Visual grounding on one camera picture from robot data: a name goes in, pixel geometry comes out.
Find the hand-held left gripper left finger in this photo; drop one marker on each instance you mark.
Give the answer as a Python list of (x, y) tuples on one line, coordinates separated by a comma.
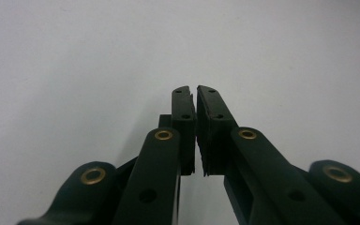
[(186, 140)]

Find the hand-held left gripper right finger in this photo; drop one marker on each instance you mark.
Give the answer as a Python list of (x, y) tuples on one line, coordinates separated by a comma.
[(214, 143)]

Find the white table sheet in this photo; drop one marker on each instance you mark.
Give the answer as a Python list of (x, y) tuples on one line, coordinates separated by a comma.
[(75, 62)]

